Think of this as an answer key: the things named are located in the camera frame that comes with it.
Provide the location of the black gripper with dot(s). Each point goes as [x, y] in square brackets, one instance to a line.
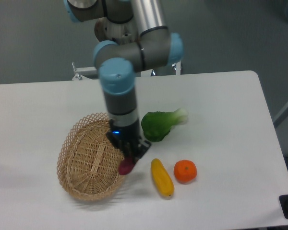
[128, 140]

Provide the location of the purple sweet potato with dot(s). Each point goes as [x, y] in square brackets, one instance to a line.
[126, 166]

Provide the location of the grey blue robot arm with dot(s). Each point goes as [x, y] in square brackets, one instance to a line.
[158, 45]

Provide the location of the woven wicker basket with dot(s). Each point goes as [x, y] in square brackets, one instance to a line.
[87, 166]

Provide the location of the green bok choy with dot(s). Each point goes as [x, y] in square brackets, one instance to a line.
[157, 125]

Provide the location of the orange tangerine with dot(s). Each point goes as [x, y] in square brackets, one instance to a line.
[185, 171]

